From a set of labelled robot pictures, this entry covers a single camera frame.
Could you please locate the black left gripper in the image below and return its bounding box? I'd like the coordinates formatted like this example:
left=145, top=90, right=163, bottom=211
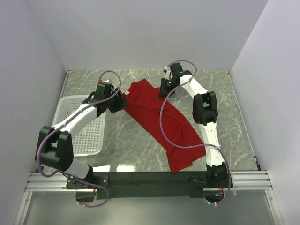
left=105, top=88, right=130, bottom=113

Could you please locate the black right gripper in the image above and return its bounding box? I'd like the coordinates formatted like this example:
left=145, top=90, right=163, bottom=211
left=157, top=78, right=179, bottom=99

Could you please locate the red t shirt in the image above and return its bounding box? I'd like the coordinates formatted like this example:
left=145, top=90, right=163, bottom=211
left=124, top=79, right=206, bottom=174

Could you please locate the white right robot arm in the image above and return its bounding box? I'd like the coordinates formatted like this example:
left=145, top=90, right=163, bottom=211
left=158, top=60, right=231, bottom=188

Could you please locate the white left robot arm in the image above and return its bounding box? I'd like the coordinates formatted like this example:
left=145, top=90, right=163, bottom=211
left=36, top=81, right=129, bottom=188

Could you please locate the white plastic basket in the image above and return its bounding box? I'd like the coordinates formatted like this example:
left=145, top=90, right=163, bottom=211
left=52, top=95, right=106, bottom=157

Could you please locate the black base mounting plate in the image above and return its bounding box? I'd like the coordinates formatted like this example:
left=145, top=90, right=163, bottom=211
left=90, top=171, right=211, bottom=200

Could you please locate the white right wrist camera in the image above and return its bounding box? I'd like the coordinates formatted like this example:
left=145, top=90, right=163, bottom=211
left=163, top=67, right=171, bottom=80

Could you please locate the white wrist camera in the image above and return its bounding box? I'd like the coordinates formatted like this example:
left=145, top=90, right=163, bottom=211
left=98, top=79, right=113, bottom=85
left=163, top=67, right=171, bottom=80

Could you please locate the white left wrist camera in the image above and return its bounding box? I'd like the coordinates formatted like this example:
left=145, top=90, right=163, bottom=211
left=98, top=79, right=113, bottom=85

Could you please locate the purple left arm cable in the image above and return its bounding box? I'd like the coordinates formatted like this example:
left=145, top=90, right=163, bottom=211
left=35, top=70, right=122, bottom=208

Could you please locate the aluminium frame rail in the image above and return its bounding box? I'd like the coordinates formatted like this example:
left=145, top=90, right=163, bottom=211
left=14, top=145, right=282, bottom=225

